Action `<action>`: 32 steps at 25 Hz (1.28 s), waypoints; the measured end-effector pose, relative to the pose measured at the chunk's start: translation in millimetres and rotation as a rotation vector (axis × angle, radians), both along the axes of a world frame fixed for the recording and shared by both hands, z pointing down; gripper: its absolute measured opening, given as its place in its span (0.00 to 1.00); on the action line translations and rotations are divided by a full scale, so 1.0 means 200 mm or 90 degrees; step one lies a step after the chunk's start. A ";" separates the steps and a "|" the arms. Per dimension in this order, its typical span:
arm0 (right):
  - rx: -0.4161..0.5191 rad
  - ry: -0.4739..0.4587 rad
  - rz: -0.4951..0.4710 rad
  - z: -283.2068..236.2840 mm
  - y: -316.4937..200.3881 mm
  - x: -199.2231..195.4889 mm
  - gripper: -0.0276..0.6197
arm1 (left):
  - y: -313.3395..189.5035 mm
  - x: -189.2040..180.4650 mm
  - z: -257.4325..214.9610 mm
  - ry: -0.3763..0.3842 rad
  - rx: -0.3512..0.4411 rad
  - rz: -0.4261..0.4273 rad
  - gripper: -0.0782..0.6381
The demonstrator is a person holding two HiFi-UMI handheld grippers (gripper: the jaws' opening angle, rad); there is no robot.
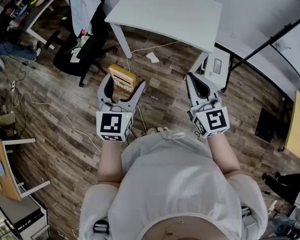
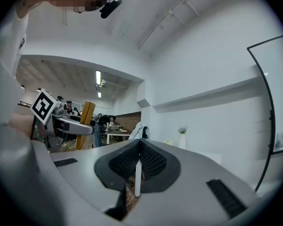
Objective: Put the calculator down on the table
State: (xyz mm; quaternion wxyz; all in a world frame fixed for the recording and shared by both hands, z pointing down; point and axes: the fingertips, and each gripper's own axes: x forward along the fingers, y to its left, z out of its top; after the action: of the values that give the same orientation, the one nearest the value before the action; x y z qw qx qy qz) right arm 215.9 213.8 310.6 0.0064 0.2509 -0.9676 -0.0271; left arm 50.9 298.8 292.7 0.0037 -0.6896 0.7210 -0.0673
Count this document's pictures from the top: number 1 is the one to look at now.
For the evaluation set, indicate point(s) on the black office chair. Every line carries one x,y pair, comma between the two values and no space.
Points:
95,44

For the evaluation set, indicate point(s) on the gold calculator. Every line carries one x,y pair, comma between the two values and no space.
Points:
122,76

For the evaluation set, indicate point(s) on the grey low cabinet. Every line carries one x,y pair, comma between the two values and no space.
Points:
22,214

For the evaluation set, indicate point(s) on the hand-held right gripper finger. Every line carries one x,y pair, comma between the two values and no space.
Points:
211,91
192,91

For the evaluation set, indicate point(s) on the crumpled white paper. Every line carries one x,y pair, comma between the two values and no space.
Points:
152,57

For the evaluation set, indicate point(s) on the white cardboard box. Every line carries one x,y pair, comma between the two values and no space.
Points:
217,66

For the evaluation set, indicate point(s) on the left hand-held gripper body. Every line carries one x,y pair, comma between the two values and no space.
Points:
111,125

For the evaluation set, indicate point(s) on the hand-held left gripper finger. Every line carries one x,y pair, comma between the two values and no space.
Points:
101,91
136,96

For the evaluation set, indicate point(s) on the white bag with flowers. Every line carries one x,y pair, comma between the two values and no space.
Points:
80,46

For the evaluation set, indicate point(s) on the light blue garment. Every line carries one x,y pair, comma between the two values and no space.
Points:
82,6

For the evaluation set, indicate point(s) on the white table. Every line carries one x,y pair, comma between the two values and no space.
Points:
170,14

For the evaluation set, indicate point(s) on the black stand pole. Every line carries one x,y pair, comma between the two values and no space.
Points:
265,44

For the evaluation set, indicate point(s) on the person's left forearm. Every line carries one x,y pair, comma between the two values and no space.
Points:
110,161

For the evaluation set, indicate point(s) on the person's right forearm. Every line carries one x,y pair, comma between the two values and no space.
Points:
222,154

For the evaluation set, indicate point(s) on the person's white shoes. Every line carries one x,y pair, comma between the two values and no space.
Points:
157,129

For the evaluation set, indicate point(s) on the black flat panel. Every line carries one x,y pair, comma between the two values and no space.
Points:
266,125

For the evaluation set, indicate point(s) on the white power strip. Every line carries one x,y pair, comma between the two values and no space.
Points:
13,86

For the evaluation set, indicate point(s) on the black bag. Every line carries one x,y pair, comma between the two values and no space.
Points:
287,185

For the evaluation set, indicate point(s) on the yellow wooden table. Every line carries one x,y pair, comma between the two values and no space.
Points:
296,131

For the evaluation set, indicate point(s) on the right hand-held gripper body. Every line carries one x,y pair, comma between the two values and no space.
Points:
215,120

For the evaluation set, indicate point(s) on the person's white shirt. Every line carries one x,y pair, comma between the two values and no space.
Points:
175,184

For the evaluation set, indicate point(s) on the wooden stool with white legs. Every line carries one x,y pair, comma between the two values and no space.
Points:
2,169

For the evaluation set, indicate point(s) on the dark desk with white frame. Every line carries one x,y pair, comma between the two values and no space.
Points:
43,7

